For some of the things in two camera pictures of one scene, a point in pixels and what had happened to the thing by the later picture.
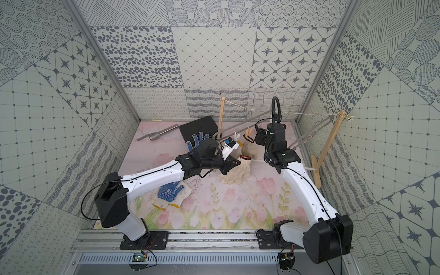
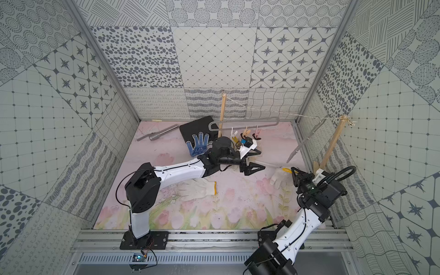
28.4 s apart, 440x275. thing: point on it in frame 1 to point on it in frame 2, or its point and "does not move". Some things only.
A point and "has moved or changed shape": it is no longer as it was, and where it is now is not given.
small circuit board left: (138, 262) does not move
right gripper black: (261, 134) to (299, 180)
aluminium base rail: (107, 241) does not move
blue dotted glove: (196, 141) does not move
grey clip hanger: (243, 126) has moved or changed shape
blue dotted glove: (173, 194) to (197, 189)
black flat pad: (206, 125) does not move
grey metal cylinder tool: (156, 135) does not move
